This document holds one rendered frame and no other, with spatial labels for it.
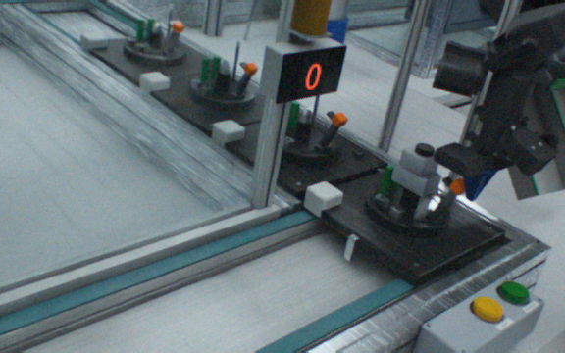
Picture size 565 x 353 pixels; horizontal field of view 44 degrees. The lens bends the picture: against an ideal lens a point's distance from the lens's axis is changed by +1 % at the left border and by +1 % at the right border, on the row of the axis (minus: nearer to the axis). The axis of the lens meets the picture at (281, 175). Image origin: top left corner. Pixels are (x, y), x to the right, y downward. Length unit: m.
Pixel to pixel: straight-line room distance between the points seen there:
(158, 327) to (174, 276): 0.09
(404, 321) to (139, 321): 0.34
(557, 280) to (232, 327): 0.65
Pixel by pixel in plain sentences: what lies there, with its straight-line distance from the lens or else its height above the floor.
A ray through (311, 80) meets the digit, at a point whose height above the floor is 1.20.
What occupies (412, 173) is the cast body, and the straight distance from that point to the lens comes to 1.10.
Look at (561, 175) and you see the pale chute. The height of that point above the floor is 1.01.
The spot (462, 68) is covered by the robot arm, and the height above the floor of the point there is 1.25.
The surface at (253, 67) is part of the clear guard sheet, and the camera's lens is 0.96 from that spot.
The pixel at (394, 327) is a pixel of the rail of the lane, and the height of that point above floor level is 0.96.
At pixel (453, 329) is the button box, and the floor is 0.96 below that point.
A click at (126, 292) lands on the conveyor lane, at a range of 0.94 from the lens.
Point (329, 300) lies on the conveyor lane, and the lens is 1.01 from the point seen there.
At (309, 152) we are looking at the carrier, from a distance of 1.23.
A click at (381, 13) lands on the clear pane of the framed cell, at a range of 2.25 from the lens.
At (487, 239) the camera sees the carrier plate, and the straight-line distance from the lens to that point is 1.16.
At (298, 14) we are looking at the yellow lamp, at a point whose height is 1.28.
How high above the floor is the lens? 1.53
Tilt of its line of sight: 28 degrees down
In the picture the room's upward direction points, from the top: 11 degrees clockwise
